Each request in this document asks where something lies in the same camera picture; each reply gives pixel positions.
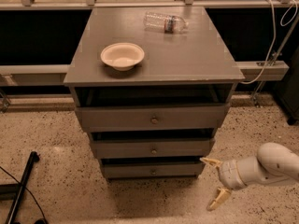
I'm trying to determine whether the thin black cable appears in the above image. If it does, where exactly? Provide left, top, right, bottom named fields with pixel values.
left=0, top=166, right=50, bottom=224

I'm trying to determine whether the grey middle drawer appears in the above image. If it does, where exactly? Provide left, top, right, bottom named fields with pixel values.
left=90, top=138, right=215, bottom=159

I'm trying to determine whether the grey bottom drawer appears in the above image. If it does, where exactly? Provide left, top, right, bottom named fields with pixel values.
left=101, top=162, right=204, bottom=179

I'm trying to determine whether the black stand leg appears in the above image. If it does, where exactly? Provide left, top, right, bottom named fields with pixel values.
left=0, top=151, right=39, bottom=224

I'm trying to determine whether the grey top drawer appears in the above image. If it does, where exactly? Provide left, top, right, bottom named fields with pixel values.
left=75, top=105, right=230, bottom=133

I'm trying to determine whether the grey drawer cabinet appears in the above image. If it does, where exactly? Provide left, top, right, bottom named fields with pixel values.
left=64, top=7, right=244, bottom=168

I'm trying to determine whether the dark robot base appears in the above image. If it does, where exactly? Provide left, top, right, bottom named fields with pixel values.
left=275, top=48, right=299, bottom=125

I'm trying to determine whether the white cable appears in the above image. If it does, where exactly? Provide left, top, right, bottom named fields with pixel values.
left=238, top=0, right=299, bottom=86

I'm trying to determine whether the metal railing frame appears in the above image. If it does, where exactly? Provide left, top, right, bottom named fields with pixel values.
left=1, top=0, right=298, bottom=91

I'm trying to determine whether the clear plastic water bottle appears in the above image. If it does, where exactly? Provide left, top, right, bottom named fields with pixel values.
left=143, top=12, right=189, bottom=34

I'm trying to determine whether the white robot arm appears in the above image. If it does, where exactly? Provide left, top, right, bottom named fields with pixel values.
left=200, top=143, right=299, bottom=211

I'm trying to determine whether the white paper bowl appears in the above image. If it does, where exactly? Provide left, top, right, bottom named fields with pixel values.
left=100, top=43, right=145, bottom=71

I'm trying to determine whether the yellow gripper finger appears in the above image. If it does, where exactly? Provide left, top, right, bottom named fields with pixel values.
left=200, top=158, right=222, bottom=169
left=206, top=187, right=232, bottom=211

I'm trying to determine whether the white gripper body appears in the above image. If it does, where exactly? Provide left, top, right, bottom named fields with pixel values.
left=218, top=160, right=246, bottom=190

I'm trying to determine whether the grey drawer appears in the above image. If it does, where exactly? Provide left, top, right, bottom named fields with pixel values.
left=101, top=162, right=204, bottom=179
left=90, top=138, right=215, bottom=159
left=75, top=105, right=230, bottom=133

